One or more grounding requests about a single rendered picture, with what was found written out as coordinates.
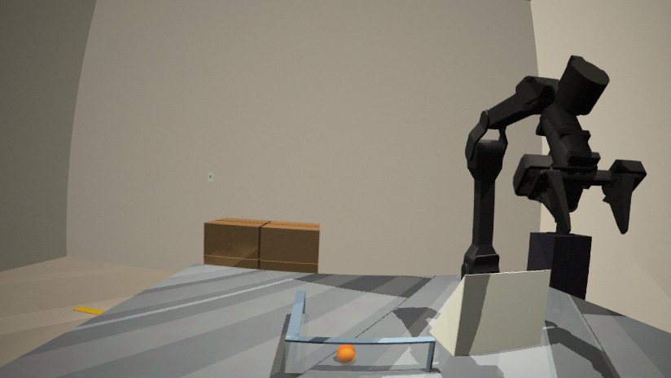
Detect clear low corner wall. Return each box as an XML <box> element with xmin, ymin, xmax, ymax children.
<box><xmin>285</xmin><ymin>341</ymin><xmax>433</xmax><ymax>376</ymax></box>

